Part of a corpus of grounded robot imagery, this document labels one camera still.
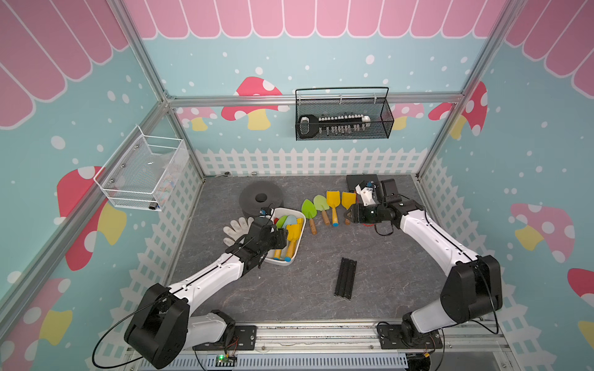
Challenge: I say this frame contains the yellow plastic shovel blue cap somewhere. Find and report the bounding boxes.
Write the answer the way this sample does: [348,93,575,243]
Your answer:
[326,191,341,227]

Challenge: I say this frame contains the bright green trowel wooden handle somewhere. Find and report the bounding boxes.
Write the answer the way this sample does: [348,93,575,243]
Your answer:
[302,199,317,235]

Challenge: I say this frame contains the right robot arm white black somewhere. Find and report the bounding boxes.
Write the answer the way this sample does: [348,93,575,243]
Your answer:
[345,179,503,344]

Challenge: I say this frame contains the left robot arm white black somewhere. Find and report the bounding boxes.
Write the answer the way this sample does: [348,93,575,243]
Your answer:
[124,217,289,369]

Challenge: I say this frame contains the light blue plastic shovel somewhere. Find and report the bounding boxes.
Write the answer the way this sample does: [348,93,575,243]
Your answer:
[283,215,298,228]

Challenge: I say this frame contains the white plastic storage box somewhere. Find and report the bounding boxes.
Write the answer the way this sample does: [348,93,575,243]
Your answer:
[265,208,306,267]

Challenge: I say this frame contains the white knit work glove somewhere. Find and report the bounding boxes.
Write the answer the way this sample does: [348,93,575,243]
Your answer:
[223,217,254,247]

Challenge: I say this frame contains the black aluminium extrusion bar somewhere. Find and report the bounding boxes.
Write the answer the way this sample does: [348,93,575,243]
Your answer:
[334,258,357,300]

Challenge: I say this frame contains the small green circuit board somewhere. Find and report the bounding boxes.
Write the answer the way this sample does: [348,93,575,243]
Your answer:
[215,355,238,368]

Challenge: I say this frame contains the green plastic shovel yellow handle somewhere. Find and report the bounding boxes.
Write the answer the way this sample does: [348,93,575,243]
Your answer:
[276,216,287,229]

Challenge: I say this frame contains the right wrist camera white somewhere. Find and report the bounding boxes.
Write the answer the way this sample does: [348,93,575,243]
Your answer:
[355,181,378,207]

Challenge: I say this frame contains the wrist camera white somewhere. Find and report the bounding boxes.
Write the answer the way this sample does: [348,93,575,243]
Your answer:
[355,181,378,207]
[259,207,274,219]

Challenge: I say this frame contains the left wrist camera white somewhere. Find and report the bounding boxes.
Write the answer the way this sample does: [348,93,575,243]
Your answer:
[259,207,274,219]

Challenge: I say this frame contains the black network switch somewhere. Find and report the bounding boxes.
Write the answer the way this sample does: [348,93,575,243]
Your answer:
[346,174,380,193]

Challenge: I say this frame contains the black socket set rail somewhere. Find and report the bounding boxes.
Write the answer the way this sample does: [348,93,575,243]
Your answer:
[295,114,371,139]

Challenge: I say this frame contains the black wire mesh wall basket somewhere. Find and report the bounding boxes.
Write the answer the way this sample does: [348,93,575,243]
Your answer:
[294,87,394,141]

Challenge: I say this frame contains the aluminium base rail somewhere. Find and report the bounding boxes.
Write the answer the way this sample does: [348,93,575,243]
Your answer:
[164,320,520,370]

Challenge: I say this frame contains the white wire mesh wall basket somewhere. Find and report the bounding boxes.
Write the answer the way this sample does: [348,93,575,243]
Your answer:
[94,126,190,212]

